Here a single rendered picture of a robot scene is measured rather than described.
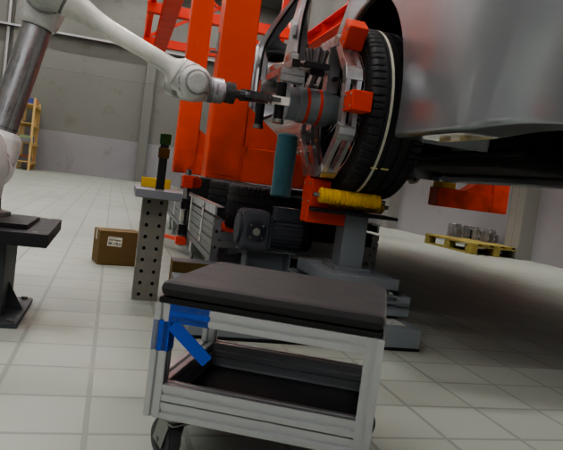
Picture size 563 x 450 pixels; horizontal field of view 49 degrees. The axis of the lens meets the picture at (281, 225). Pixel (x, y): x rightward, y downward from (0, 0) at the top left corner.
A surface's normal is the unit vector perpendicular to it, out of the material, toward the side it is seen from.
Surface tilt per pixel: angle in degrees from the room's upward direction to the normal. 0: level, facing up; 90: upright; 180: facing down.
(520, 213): 90
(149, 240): 90
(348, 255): 90
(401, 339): 90
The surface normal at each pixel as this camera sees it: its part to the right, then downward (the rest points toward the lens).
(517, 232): -0.96, -0.11
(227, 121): 0.25, 0.10
